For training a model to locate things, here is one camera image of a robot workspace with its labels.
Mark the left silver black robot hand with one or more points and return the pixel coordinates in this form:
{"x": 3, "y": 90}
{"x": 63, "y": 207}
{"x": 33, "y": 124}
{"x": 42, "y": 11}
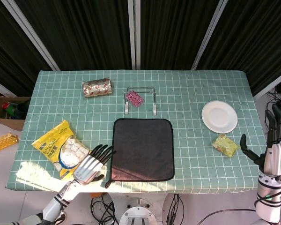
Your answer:
{"x": 89, "y": 167}

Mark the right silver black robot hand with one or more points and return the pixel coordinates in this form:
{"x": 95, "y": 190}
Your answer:
{"x": 275, "y": 159}

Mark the dark grey mat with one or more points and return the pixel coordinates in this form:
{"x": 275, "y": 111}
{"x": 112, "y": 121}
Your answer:
{"x": 142, "y": 150}

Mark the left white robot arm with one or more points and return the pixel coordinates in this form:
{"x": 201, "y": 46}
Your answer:
{"x": 61, "y": 197}

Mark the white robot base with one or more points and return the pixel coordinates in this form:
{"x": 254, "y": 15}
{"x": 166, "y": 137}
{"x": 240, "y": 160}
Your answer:
{"x": 138, "y": 215}

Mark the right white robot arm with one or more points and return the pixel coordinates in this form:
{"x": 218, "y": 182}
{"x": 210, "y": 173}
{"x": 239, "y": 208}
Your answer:
{"x": 268, "y": 199}

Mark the metal wire rack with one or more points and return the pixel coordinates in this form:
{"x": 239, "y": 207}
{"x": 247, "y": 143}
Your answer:
{"x": 154, "y": 103}

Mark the small orange object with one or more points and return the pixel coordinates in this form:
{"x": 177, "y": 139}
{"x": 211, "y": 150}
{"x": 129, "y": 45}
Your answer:
{"x": 95, "y": 195}

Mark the yellow marshmallow bag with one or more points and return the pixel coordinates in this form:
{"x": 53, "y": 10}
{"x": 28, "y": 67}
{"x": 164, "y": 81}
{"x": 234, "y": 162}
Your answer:
{"x": 58, "y": 145}

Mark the green snack packet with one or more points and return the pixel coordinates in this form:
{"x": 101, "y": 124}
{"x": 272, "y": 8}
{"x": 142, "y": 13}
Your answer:
{"x": 225, "y": 145}

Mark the white round plate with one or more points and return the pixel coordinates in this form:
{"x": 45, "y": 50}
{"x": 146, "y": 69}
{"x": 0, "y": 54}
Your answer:
{"x": 219, "y": 116}

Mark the gold foil snack pack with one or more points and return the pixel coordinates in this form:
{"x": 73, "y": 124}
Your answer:
{"x": 97, "y": 87}

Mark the gold plastic tray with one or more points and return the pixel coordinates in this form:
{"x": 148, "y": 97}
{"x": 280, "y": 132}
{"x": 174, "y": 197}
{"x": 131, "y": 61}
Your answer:
{"x": 3, "y": 142}

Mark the cardboard box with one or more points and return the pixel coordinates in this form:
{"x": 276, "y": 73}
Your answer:
{"x": 0, "y": 103}

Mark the green checkered tablecloth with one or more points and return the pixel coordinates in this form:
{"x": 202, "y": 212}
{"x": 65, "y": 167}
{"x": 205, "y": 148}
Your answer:
{"x": 178, "y": 93}

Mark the black fabric partition screen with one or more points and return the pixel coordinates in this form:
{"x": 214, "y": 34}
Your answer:
{"x": 255, "y": 42}
{"x": 168, "y": 35}
{"x": 4, "y": 47}
{"x": 84, "y": 35}

